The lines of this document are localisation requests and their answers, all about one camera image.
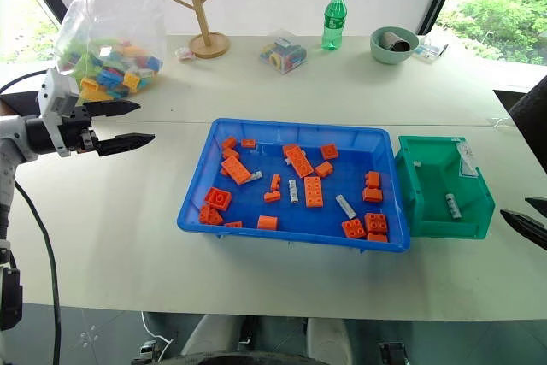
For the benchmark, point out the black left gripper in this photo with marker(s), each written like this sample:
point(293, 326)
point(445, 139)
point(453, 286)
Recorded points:
point(79, 134)

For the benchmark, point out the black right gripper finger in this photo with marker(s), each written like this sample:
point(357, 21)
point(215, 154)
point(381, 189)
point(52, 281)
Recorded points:
point(539, 202)
point(527, 226)

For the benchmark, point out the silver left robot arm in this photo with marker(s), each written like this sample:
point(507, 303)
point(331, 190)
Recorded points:
point(10, 134)

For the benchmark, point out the bag of colourful bricks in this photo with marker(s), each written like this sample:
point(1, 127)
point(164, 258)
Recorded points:
point(107, 40)

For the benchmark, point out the clear label on bin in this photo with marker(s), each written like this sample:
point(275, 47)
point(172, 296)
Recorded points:
point(466, 160)

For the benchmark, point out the black chair back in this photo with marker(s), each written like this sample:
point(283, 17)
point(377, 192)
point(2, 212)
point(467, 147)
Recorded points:
point(532, 108)

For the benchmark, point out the small pink white wrapper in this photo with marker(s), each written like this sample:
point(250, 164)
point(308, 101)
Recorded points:
point(184, 54)

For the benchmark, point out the green plastic bin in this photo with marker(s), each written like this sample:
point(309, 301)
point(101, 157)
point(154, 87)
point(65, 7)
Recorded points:
point(436, 194)

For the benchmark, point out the dark flat board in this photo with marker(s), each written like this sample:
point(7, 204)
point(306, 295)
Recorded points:
point(17, 102)

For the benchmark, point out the black desk surface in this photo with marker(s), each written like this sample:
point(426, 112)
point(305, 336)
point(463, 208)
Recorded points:
point(508, 99)

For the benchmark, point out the wooden mug tree stand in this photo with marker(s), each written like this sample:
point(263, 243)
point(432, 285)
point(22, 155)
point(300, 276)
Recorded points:
point(204, 10)

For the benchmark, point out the blue plastic tray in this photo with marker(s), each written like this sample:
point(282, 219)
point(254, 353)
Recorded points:
point(256, 217)

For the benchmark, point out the smooth orange building block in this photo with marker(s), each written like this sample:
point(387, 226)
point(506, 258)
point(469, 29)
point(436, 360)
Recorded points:
point(267, 223)

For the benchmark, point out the small bag of bricks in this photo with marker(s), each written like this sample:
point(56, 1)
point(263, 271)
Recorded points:
point(283, 54)

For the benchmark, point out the black caster base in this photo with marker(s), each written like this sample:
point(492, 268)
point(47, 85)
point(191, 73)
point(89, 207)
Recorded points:
point(394, 354)

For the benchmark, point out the flat clear plastic case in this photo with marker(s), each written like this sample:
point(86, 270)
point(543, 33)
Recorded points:
point(431, 49)

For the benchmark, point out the pale green bowl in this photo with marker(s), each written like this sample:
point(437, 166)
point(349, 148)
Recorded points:
point(386, 55)

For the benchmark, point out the dark grey roll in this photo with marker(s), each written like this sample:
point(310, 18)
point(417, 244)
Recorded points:
point(395, 41)

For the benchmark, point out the white rounded leg shell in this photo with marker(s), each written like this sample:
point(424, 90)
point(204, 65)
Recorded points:
point(331, 339)

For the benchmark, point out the green plastic bottle yellow cap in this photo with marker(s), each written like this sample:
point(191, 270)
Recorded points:
point(334, 23)

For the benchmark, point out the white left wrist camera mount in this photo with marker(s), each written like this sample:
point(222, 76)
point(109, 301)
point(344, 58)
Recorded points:
point(53, 98)

